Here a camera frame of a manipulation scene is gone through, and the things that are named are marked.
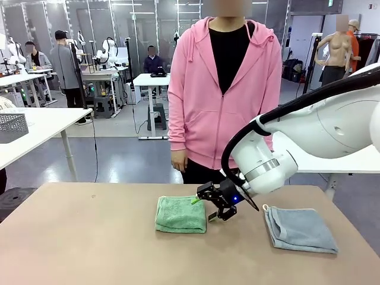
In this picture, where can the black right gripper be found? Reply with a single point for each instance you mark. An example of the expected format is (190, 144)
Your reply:
(230, 194)

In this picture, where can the light green towel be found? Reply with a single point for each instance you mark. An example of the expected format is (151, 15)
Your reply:
(181, 216)

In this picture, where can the light blue towel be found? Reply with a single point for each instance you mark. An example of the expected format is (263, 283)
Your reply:
(302, 234)

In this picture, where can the pink sleeved right forearm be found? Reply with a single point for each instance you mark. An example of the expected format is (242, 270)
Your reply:
(176, 127)

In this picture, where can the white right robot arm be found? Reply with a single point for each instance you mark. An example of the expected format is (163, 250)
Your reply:
(326, 127)

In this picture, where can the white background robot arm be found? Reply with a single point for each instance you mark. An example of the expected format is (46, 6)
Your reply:
(108, 52)
(16, 56)

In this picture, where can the grey perforated basket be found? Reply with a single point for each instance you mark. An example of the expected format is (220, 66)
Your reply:
(13, 127)

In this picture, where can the person's right hand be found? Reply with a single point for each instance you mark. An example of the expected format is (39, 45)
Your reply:
(179, 160)

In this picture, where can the person in pink hoodie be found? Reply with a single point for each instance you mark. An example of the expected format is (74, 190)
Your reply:
(207, 104)

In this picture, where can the grey step stool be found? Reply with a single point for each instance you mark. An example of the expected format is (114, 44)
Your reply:
(157, 117)
(103, 105)

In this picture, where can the white table beside person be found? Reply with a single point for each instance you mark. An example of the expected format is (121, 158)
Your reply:
(341, 164)

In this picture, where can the white standing desk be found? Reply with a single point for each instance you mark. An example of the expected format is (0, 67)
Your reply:
(153, 80)

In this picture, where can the black device on desk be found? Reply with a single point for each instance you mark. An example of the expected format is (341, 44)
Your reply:
(158, 72)

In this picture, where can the black bags pile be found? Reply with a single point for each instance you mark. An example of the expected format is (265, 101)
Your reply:
(294, 71)

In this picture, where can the person in navy jacket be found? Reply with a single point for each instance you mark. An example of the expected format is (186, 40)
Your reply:
(153, 62)

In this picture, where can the black upright pole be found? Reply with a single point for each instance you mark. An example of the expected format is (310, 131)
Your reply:
(129, 65)

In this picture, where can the white desk with robot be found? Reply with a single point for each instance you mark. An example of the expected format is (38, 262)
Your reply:
(101, 74)

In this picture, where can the black tripod pole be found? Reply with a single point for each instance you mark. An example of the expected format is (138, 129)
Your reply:
(81, 89)

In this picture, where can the white table with round leg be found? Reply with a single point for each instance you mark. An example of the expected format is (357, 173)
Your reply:
(53, 118)

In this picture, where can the bare torso mannequin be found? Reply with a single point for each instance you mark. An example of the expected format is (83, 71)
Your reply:
(335, 53)

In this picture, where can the black perforated floor base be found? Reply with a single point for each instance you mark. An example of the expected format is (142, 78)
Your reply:
(15, 202)

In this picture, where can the person in grey jacket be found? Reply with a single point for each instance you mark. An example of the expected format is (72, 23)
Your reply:
(63, 68)

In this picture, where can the mannequin with orange shirt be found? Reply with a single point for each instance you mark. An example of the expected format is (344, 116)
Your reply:
(354, 44)

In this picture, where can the dark clothes on rack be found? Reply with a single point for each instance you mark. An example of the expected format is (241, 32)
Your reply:
(368, 50)

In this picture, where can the seated person at desk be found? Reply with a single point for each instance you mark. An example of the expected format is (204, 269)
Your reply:
(37, 60)

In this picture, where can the cream ribbed round object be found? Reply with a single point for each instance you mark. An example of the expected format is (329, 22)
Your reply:
(6, 104)

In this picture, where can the long white desk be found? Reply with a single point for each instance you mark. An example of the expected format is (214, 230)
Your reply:
(17, 78)

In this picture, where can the black camera stand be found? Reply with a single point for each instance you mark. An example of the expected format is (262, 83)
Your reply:
(308, 71)

